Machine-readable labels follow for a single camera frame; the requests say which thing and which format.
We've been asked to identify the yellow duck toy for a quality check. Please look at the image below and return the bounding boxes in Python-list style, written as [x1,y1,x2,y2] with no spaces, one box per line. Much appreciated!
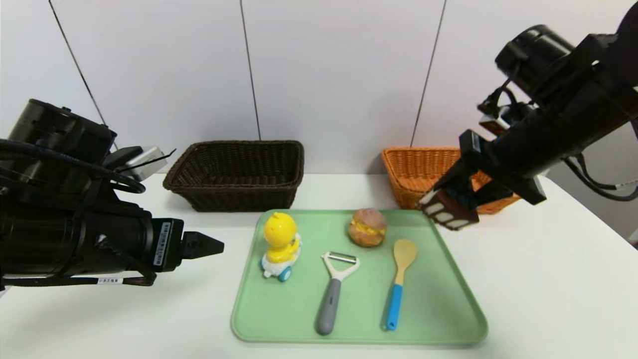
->
[261,212,303,282]

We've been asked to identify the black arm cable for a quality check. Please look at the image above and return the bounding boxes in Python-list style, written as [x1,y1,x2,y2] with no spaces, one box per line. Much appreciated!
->
[563,155,638,202]
[0,139,146,195]

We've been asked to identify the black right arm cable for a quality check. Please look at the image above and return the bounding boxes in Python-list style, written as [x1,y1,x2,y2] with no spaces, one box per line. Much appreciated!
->
[563,155,638,202]

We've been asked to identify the wooden spoon with blue handle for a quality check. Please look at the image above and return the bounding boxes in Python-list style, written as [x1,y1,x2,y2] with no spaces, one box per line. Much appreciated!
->
[386,239,418,331]

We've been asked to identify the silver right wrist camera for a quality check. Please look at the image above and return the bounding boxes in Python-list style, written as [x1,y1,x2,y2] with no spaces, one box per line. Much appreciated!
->
[478,102,534,136]

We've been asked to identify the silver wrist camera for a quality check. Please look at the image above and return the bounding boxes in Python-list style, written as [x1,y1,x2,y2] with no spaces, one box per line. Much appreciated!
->
[117,146,168,181]
[478,102,534,136]

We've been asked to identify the cream puff pastry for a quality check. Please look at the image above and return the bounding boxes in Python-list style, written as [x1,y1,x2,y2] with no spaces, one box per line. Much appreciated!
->
[348,208,388,248]

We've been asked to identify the dark brown wicker basket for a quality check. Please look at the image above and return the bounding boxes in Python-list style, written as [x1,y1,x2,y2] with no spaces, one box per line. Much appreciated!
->
[163,140,305,212]

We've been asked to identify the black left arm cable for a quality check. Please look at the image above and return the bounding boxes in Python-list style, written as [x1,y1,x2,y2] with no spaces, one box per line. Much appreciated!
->
[0,139,146,195]

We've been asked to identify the chocolate cake slice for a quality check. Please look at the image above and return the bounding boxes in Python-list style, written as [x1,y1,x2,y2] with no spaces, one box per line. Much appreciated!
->
[418,188,480,231]

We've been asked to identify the light green plastic tray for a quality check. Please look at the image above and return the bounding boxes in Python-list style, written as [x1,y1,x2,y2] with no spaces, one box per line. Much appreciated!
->
[231,209,489,345]

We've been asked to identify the orange wicker basket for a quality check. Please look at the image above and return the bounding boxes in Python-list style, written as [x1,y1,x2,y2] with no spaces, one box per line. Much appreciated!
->
[382,147,521,215]

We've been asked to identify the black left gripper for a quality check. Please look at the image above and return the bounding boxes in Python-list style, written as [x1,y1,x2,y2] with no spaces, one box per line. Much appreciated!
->
[90,209,225,275]

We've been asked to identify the white peeler with grey handle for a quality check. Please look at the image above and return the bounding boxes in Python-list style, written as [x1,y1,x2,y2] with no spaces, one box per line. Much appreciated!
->
[316,251,360,335]

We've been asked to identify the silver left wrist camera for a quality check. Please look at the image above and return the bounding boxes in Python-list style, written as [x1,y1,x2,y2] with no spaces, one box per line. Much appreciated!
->
[117,146,168,181]

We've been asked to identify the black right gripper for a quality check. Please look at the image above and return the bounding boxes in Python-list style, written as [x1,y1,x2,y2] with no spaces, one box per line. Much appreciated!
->
[433,108,583,209]

